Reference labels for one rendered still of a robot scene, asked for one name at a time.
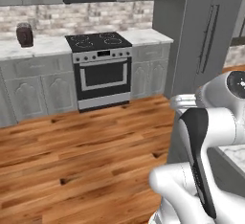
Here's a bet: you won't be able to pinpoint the grey base cupboards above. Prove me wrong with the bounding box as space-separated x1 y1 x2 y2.
130 42 172 101
0 53 78 129

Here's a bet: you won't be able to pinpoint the grey fridge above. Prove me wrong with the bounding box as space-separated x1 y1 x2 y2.
152 0 245 99

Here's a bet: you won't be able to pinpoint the dark brown jar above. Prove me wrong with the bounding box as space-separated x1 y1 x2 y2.
15 22 34 49

